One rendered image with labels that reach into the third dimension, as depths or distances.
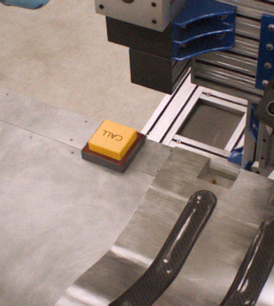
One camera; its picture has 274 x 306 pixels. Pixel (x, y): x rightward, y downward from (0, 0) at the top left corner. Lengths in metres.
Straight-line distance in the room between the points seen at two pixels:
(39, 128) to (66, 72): 1.32
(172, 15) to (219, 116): 0.84
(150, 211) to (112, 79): 1.55
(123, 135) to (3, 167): 0.21
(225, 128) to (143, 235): 1.11
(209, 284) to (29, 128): 0.48
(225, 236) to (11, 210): 0.36
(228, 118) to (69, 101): 0.61
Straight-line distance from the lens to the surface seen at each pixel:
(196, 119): 2.19
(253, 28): 1.45
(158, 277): 1.05
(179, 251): 1.08
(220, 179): 1.18
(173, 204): 1.12
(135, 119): 2.48
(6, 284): 1.17
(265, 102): 1.02
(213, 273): 1.06
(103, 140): 1.27
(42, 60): 2.73
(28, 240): 1.21
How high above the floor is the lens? 1.76
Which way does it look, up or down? 48 degrees down
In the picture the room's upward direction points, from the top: 4 degrees counter-clockwise
